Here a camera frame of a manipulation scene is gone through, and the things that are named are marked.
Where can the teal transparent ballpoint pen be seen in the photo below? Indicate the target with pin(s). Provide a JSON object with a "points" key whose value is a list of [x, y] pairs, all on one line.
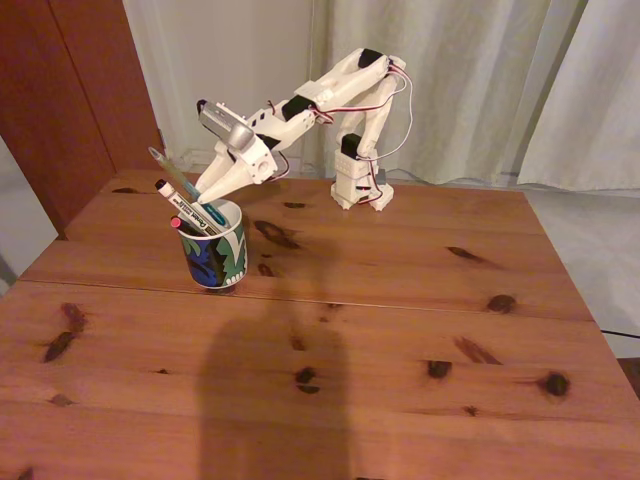
{"points": [[175, 172]]}

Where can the white marker with black caps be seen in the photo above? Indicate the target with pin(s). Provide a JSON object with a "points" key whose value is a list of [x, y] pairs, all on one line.
{"points": [[180, 205]]}

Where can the black pen with red ends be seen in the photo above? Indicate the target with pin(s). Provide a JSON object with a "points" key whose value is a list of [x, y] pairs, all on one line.
{"points": [[176, 222]]}

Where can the white cup with leaf print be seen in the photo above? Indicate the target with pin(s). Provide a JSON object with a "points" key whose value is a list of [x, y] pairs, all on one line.
{"points": [[215, 260]]}

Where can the brown wooden cabinet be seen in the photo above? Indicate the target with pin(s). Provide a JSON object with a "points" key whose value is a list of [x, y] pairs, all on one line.
{"points": [[65, 100]]}

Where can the white curtain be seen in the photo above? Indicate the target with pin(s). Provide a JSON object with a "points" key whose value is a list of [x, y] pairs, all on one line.
{"points": [[475, 75], [600, 100]]}

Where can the silver oval camera box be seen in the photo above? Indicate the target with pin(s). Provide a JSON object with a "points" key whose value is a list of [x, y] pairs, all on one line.
{"points": [[225, 125]]}

